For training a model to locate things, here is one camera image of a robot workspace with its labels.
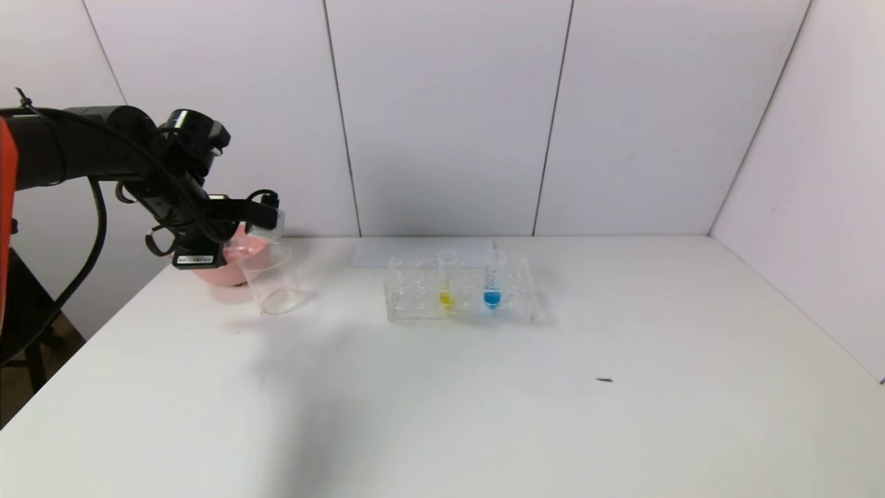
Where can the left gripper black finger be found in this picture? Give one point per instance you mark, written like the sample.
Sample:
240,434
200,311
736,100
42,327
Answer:
233,252

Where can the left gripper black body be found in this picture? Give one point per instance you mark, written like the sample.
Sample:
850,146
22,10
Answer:
197,259

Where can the test tube with red pigment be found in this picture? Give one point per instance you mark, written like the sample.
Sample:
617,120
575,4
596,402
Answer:
250,247

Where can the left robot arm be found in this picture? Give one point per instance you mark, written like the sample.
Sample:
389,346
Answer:
76,145

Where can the clear glass beaker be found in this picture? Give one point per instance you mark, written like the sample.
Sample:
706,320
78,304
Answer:
273,290

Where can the test tube with yellow pigment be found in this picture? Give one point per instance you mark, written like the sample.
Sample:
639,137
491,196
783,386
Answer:
446,299

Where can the clear plastic test tube rack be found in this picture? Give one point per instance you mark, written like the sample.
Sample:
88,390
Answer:
470,315

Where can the test tube with blue pigment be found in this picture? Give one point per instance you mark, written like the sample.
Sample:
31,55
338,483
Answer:
491,297

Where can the pink bowl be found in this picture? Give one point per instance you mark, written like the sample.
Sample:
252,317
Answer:
221,275

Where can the white paper sheet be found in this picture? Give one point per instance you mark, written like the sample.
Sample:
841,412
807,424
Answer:
373,254

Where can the dark chair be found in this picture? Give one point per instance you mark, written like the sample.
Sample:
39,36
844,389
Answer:
28,325

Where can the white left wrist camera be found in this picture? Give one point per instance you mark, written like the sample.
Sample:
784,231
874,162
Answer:
271,221

